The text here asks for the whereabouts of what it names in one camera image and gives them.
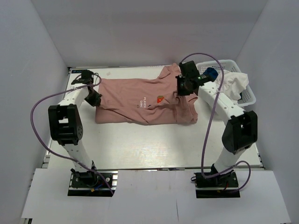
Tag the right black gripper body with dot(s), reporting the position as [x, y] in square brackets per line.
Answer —
[182, 89]

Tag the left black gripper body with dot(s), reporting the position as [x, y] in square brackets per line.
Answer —
[94, 98]

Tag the blue t shirt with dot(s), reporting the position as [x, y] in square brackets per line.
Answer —
[211, 74]

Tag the white t shirt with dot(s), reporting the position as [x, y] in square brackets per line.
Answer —
[234, 84]

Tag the pink t shirt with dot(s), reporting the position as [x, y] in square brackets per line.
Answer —
[146, 101]

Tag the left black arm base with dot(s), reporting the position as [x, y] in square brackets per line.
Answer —
[91, 185]

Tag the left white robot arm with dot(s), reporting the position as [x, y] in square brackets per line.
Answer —
[66, 127]

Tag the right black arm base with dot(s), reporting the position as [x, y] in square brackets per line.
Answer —
[222, 186]

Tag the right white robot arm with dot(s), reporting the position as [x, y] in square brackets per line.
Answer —
[240, 126]

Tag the small teal label sticker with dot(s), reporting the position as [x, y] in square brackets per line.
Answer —
[77, 71]

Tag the white plastic basket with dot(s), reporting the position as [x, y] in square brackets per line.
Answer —
[247, 96]

